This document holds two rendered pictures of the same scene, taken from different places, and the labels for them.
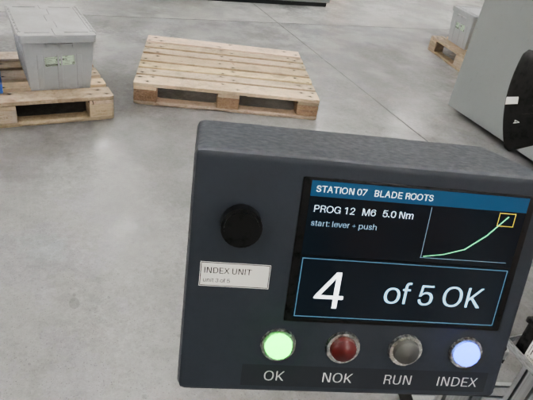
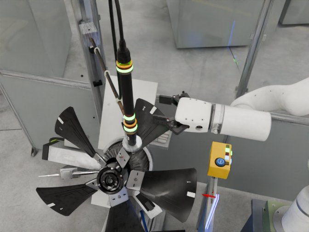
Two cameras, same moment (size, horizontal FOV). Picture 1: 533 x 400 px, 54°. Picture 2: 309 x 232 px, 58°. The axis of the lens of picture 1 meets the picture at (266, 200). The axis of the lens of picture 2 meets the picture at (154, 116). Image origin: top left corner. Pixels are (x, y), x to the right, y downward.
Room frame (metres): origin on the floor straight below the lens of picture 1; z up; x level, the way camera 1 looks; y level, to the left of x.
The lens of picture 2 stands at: (0.51, -0.17, 2.27)
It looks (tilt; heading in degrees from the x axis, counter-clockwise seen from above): 48 degrees down; 293
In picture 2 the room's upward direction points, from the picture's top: straight up
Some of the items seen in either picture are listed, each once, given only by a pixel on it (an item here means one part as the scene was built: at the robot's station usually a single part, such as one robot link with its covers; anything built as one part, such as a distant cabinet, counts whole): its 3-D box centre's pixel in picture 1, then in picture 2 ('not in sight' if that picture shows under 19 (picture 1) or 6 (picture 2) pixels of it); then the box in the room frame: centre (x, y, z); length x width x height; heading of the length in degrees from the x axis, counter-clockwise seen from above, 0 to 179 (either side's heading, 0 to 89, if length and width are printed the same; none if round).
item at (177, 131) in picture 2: not in sight; (181, 124); (0.64, -0.69, 1.65); 0.08 x 0.06 x 0.01; 92
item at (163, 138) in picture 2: not in sight; (156, 135); (0.92, -1.19, 0.87); 0.15 x 0.09 x 0.02; 6
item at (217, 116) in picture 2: not in sight; (216, 118); (0.55, -0.75, 1.65); 0.09 x 0.03 x 0.08; 99
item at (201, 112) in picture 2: not in sight; (195, 114); (0.62, -0.74, 1.65); 0.11 x 0.10 x 0.07; 9
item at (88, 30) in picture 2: not in sight; (88, 33); (1.26, -1.15, 1.53); 0.10 x 0.07 x 0.09; 134
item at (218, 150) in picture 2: not in sight; (219, 160); (0.51, -1.05, 1.02); 0.16 x 0.10 x 0.11; 99
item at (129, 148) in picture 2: not in sight; (130, 133); (0.83, -0.71, 1.49); 0.09 x 0.07 x 0.10; 134
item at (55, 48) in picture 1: (51, 46); not in sight; (2.99, 1.42, 0.31); 0.60 x 0.42 x 0.33; 34
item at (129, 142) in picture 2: not in sight; (128, 104); (0.82, -0.70, 1.65); 0.04 x 0.04 x 0.46
